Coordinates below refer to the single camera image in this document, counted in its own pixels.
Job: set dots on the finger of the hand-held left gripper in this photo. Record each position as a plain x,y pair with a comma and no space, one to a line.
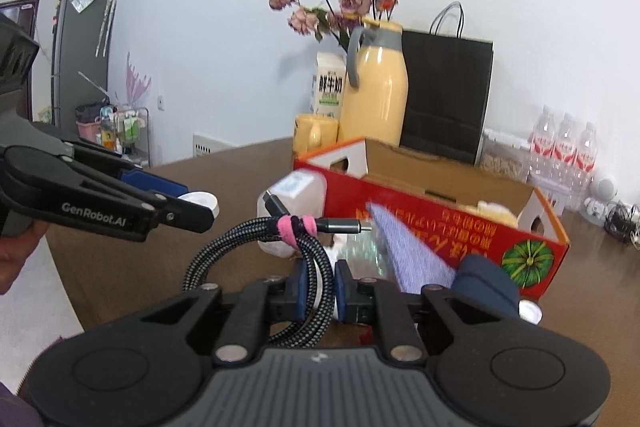
185,219
155,183

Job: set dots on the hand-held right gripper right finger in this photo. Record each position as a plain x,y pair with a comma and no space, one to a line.
343,292

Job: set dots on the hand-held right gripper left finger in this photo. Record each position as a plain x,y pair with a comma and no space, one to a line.
300,292

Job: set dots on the white bottle cap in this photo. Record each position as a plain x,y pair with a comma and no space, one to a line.
202,202

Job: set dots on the iridescent plastic wrapper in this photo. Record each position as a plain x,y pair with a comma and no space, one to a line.
365,257

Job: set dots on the purple knitted cloth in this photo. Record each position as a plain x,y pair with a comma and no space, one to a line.
410,252

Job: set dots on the red cardboard box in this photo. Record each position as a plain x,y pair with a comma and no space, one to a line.
450,217

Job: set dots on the person's left hand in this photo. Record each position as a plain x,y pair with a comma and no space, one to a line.
20,257

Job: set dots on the white radiator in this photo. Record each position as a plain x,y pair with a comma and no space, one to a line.
210,147

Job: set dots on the pink waste bin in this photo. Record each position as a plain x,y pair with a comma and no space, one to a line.
90,129

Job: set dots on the grey refrigerator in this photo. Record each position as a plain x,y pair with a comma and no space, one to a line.
80,57

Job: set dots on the dark wooden door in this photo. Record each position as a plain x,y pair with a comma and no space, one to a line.
20,9

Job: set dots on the folded clear umbrella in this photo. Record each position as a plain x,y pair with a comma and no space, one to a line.
106,17

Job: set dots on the navy blue cloth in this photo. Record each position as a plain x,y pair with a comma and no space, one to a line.
485,282

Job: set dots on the yellow mug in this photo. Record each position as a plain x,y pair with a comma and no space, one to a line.
315,132

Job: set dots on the yellow plush toy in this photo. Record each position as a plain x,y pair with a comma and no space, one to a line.
492,212

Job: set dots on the small round white lid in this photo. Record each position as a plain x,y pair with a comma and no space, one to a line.
531,312

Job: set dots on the white milk carton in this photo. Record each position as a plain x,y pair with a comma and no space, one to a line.
327,77

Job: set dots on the yellow thermos jug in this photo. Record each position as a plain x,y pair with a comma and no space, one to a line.
375,92

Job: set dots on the clear food container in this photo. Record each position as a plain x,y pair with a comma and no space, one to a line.
500,162

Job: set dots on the black paper bag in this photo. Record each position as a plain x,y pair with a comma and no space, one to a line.
445,97

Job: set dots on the white robot toy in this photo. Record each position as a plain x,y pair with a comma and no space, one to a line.
605,189

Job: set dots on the white wall socket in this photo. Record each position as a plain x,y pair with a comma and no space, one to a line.
161,102

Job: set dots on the purple flower wall decal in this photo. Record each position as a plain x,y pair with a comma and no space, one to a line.
136,84

